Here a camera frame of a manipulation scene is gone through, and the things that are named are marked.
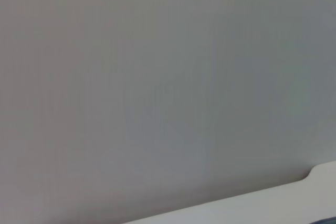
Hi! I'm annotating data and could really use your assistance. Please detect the blue washed denim shorts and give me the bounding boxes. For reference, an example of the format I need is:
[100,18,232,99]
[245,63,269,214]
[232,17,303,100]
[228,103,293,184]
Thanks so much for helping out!
[311,216,336,224]

